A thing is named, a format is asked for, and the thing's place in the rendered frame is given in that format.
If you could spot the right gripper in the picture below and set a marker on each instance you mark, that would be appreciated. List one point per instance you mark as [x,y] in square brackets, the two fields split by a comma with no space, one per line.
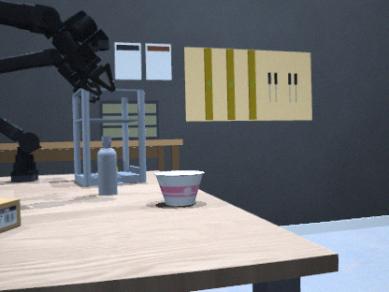
[90,71]

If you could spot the grey bottle with dark cap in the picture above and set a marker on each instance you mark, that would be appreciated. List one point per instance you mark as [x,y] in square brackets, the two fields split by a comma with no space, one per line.
[107,169]

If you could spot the grey and pink yogurt cup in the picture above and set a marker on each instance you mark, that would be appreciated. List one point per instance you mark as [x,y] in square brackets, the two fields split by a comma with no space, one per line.
[179,188]

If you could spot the grey metal shelving unit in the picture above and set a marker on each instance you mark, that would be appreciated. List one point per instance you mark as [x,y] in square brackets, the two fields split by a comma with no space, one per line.
[129,174]

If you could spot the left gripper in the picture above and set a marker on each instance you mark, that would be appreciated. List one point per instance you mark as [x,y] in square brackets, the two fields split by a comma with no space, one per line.
[87,84]

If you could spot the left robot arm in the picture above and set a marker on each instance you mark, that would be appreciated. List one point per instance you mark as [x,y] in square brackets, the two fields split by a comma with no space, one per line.
[24,162]

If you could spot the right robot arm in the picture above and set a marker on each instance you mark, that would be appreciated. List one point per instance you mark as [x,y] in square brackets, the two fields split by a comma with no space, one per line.
[43,20]

